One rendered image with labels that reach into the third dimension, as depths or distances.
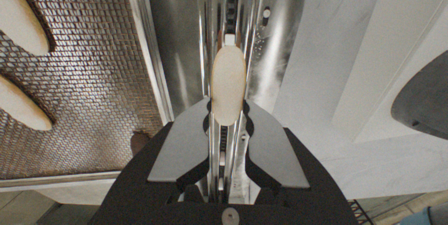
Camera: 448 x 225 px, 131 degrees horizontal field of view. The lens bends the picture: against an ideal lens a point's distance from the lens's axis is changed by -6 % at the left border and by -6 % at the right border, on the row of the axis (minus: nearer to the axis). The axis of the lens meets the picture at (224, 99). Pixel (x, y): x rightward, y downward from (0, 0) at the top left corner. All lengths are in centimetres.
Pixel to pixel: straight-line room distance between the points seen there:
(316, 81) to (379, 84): 8
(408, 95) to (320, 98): 11
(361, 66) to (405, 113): 9
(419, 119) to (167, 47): 40
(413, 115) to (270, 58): 22
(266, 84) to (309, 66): 10
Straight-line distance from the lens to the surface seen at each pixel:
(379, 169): 73
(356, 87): 33
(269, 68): 20
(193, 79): 25
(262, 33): 18
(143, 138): 26
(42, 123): 32
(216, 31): 19
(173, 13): 24
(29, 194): 313
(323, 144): 45
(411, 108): 31
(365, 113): 32
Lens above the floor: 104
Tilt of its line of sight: 60 degrees down
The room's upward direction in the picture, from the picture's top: 178 degrees counter-clockwise
